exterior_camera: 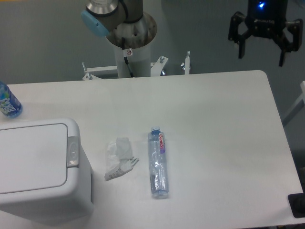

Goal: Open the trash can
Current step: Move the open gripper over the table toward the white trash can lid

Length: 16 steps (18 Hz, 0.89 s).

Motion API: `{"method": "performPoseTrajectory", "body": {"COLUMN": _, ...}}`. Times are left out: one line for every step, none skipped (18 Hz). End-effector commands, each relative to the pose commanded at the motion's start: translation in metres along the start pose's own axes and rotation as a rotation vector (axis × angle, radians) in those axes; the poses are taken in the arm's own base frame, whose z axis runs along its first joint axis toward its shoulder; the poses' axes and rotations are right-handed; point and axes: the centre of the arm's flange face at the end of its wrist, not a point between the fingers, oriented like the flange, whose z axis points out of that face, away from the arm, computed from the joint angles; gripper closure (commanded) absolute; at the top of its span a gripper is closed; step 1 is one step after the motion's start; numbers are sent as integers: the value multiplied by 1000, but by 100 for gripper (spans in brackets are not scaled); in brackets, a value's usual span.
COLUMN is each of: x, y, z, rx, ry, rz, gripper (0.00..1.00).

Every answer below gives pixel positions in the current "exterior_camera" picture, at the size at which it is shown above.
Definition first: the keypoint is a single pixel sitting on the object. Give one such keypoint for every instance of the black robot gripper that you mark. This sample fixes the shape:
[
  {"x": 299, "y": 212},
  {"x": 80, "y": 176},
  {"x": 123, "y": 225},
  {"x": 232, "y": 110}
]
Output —
[{"x": 267, "y": 19}]

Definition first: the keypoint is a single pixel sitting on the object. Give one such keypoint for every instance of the grey trash can push button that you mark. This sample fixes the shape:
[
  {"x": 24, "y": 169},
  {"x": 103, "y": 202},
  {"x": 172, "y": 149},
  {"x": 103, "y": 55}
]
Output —
[{"x": 73, "y": 148}]

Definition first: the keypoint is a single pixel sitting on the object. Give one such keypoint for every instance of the white trash can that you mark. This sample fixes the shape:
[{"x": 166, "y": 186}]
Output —
[{"x": 35, "y": 183}]

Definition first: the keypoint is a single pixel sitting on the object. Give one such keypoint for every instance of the black clamp at table edge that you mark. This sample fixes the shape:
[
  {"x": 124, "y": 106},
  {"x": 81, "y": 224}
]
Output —
[{"x": 297, "y": 204}]

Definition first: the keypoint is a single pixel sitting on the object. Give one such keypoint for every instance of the clear empty plastic bottle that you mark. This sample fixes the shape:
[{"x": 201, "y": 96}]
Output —
[{"x": 158, "y": 164}]

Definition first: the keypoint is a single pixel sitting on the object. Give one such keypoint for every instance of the crumpled white plastic wrapper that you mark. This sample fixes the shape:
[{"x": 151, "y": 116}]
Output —
[{"x": 119, "y": 158}]

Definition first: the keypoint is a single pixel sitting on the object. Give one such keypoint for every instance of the blue label water bottle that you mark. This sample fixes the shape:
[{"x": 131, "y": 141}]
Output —
[{"x": 10, "y": 106}]

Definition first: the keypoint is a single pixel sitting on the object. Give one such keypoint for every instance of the white frame at right edge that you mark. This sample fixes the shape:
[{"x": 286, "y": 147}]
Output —
[{"x": 296, "y": 107}]

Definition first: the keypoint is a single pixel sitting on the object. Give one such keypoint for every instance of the white pedestal base frame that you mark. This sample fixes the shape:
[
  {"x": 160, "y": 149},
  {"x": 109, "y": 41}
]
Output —
[{"x": 89, "y": 73}]

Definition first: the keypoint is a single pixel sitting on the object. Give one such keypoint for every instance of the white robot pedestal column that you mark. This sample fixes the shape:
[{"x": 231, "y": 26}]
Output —
[{"x": 133, "y": 62}]

